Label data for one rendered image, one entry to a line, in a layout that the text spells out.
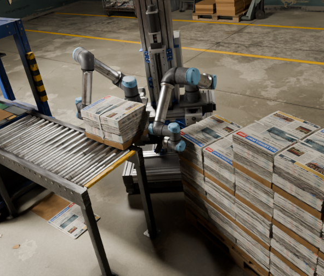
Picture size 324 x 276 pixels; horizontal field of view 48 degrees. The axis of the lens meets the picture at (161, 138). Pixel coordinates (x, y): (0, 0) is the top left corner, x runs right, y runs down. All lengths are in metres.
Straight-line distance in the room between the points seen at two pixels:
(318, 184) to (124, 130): 1.26
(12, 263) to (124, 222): 0.90
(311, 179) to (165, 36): 1.69
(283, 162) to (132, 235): 1.55
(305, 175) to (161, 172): 1.64
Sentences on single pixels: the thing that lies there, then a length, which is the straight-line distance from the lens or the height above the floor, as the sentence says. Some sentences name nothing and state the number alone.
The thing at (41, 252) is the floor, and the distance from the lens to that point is 3.11.
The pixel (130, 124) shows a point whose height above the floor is 0.96.
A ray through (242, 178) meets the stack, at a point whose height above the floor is 0.79.
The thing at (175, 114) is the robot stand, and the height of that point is 0.73.
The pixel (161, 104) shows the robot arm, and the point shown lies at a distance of 2.42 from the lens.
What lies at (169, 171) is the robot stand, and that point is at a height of 0.22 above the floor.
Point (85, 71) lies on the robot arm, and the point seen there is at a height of 1.22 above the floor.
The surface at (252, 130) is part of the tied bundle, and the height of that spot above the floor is 1.06.
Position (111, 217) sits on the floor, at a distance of 3.17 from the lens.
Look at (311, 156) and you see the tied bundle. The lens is 1.85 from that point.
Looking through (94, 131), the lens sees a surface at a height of 0.89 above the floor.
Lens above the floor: 2.10
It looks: 31 degrees down
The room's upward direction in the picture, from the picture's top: 8 degrees counter-clockwise
